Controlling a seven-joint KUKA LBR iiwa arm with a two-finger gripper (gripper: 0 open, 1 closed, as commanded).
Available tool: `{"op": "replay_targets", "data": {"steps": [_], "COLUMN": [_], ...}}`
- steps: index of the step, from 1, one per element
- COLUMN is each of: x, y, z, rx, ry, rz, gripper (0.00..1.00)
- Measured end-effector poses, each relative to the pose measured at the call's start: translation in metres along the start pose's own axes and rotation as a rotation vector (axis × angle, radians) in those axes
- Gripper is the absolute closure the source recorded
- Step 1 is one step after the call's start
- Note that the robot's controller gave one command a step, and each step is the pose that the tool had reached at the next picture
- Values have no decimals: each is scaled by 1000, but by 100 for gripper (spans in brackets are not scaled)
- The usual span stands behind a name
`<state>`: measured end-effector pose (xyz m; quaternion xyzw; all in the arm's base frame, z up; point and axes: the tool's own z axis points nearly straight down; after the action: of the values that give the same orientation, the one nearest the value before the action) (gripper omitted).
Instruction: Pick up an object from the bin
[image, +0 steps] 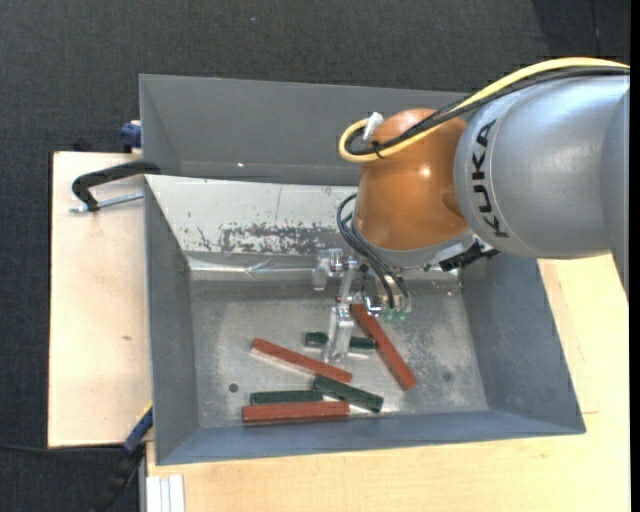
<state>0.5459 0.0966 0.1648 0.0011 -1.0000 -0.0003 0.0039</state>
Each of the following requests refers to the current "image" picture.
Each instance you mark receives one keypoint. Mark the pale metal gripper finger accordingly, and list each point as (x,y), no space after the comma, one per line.
(336,264)
(340,334)

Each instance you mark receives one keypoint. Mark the dark green flat block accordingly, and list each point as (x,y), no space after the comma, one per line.
(350,393)
(315,340)
(285,397)

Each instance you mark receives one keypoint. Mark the red-brown flat block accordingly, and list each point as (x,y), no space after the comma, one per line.
(300,359)
(386,350)
(295,413)

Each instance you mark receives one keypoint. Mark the grey metal bin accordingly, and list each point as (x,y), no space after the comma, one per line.
(280,130)

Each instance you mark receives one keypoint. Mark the black cylinder on white bracket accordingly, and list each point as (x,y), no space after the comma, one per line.
(465,260)

